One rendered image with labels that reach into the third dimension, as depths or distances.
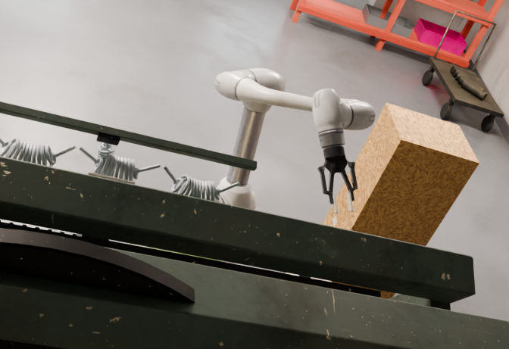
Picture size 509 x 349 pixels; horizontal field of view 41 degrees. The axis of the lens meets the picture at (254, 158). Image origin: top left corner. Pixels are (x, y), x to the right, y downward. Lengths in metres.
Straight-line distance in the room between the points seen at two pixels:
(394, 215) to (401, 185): 0.22
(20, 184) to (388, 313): 0.77
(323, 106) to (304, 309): 1.52
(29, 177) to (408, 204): 3.01
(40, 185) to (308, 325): 0.69
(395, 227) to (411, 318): 3.18
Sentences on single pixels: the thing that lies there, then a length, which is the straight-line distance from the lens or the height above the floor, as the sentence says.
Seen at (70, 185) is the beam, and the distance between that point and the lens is 1.45.
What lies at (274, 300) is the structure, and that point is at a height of 2.20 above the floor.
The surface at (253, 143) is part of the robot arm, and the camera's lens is 3.05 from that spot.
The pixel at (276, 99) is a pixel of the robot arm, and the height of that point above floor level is 1.68.
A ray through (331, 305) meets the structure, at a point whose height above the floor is 2.20.
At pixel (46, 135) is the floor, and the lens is 5.04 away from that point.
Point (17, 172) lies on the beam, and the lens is 1.45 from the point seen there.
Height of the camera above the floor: 2.84
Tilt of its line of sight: 31 degrees down
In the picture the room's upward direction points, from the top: 23 degrees clockwise
